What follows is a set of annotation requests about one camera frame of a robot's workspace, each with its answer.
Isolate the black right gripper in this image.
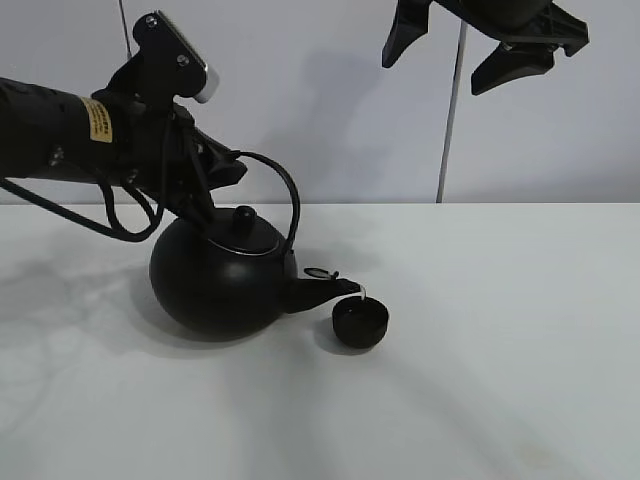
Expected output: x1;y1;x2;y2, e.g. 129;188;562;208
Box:
381;0;589;95

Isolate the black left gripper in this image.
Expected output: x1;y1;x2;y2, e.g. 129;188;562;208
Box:
92;89;247;225

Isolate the black teapot with handle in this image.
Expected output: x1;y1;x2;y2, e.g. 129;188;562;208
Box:
149;152;362;341

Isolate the small black teacup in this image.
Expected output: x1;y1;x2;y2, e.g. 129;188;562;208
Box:
332;296;390;350

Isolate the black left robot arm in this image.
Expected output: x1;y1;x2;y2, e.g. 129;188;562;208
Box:
1;79;247;225

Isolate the grey metal background pole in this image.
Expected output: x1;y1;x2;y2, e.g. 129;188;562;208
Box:
435;20;468;204

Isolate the thin dark background pole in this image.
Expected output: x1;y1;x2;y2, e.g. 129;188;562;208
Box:
117;0;133;61

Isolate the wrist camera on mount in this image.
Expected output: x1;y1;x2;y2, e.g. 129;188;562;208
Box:
107;10;220;110

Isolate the black cable loop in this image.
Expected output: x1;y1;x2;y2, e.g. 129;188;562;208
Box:
0;169;166;243

